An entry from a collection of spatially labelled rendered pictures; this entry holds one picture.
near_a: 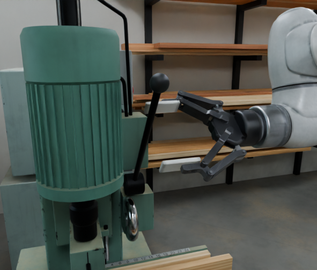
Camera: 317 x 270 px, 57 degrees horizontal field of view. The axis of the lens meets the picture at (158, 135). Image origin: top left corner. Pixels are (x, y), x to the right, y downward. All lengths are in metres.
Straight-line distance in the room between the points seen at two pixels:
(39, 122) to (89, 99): 0.10
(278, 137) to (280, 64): 0.16
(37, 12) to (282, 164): 3.27
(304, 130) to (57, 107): 0.47
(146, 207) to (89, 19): 2.28
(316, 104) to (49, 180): 0.54
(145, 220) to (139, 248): 0.24
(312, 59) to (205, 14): 2.65
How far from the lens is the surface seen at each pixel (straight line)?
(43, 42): 0.52
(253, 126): 0.58
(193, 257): 0.83
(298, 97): 0.65
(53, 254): 0.94
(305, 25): 0.67
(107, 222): 0.79
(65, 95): 0.51
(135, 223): 0.79
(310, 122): 0.65
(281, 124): 0.61
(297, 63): 0.65
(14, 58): 2.92
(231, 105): 2.83
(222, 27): 3.32
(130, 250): 1.10
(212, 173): 0.51
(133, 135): 0.80
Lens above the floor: 1.45
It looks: 14 degrees down
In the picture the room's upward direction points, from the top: straight up
